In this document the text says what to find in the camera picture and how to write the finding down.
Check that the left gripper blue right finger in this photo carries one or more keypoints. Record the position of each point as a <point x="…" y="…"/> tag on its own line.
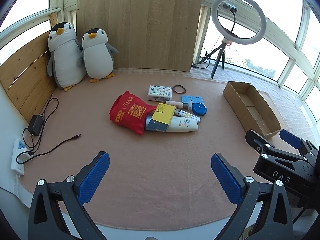
<point x="274" y="220"/>

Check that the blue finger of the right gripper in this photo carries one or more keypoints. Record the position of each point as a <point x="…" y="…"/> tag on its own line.
<point x="303" y="146"/>
<point x="259" y="143"/>

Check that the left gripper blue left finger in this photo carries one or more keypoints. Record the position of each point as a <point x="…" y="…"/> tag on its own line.
<point x="45" y="218"/>

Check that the blue round tape measure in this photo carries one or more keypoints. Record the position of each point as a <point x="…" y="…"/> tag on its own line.
<point x="199" y="109"/>

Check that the blue plastic phone stand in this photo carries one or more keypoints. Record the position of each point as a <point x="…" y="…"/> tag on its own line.
<point x="194" y="99"/>

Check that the white lotion bottle blue cap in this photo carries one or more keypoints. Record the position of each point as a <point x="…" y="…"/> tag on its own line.
<point x="178" y="124"/>

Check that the patterned lighter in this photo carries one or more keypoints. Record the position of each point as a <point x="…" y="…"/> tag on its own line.
<point x="184" y="114"/>

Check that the pink tube with grey cap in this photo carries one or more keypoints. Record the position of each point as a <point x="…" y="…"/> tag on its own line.
<point x="181" y="105"/>

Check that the yellow notebook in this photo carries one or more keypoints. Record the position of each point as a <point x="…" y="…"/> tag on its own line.
<point x="161" y="118"/>

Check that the patterned tissue pack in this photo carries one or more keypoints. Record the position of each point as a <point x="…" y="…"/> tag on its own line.
<point x="159" y="93"/>

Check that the red fabric tote bag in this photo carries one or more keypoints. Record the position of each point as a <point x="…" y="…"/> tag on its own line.
<point x="130" y="111"/>

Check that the brown cardboard box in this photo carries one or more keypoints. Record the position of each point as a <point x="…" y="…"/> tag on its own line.
<point x="251" y="108"/>

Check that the white power strip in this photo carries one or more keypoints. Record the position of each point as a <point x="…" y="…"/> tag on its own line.
<point x="19" y="155"/>

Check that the black power adapter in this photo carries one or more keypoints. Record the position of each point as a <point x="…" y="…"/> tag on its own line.
<point x="35" y="125"/>

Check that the pine slat headboard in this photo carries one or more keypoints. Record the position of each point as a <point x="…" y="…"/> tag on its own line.
<point x="23" y="74"/>

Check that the large wooden board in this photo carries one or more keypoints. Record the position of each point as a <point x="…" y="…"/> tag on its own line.
<point x="149" y="34"/>

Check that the larger penguin plush toy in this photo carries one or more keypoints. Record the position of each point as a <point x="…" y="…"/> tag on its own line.
<point x="66" y="63"/>

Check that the smaller penguin plush toy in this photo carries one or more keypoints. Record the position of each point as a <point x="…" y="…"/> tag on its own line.
<point x="97" y="55"/>

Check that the small webcam on ring light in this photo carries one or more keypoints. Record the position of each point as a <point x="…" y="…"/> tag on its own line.
<point x="229" y="7"/>

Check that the white ring light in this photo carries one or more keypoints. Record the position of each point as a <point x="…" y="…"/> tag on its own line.
<point x="249" y="15"/>

